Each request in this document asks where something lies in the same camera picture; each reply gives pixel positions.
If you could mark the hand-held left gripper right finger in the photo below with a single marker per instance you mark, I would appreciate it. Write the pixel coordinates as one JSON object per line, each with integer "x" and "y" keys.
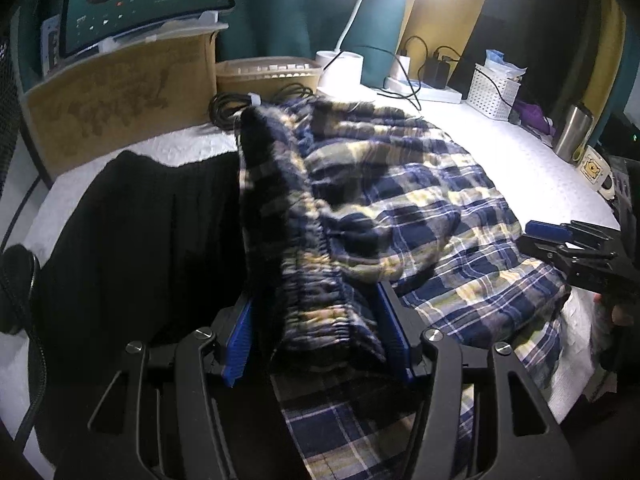
{"x": 395, "y": 330}

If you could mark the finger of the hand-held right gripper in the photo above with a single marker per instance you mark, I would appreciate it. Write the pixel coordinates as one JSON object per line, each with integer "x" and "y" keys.
{"x": 547, "y": 230}
{"x": 545, "y": 250}

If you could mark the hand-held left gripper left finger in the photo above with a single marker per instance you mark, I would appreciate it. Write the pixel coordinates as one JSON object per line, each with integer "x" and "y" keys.
{"x": 237, "y": 345}

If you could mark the blue yellow plaid pants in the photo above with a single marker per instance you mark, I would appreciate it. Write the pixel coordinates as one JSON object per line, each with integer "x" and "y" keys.
{"x": 425, "y": 210}

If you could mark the person's right hand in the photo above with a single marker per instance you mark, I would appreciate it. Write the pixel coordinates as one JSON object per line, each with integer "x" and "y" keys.
{"x": 624, "y": 315}

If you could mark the white cartoon mug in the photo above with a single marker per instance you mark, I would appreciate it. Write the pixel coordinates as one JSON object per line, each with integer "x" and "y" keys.
{"x": 595, "y": 167}

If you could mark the steel tumbler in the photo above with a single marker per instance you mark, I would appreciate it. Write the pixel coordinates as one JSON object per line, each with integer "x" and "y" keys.
{"x": 570, "y": 132}

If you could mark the purple cloth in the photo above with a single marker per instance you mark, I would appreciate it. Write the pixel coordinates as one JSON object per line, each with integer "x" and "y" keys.
{"x": 532, "y": 115}

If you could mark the white plastic basket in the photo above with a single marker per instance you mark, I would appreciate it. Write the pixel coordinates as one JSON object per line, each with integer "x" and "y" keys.
{"x": 487, "y": 92}

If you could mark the black garment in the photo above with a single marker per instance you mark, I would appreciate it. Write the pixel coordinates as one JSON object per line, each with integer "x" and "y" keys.
{"x": 125, "y": 235}

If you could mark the blue plastic bag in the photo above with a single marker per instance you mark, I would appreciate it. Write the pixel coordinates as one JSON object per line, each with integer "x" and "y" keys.
{"x": 505, "y": 65}

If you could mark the white power strip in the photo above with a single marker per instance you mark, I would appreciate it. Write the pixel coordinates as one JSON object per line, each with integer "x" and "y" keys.
{"x": 440, "y": 94}

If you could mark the black charger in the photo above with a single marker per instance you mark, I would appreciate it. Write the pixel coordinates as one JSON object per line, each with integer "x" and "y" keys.
{"x": 436, "y": 72}

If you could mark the dark glass window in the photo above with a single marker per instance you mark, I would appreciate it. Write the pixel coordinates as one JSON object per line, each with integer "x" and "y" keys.
{"x": 540, "y": 20}

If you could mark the white charger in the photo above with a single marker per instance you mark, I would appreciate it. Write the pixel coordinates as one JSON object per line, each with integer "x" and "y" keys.
{"x": 404, "y": 67}

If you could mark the white desk lamp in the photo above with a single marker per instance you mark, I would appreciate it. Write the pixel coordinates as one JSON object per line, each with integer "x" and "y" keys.
{"x": 342, "y": 72}

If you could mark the beige plastic tray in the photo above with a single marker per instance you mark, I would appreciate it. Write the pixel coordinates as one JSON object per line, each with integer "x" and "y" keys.
{"x": 270, "y": 80}

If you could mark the cardboard box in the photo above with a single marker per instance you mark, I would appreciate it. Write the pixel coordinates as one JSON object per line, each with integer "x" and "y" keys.
{"x": 125, "y": 95}

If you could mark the teal curtain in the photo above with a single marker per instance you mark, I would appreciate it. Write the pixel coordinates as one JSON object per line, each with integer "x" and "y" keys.
{"x": 300, "y": 10}

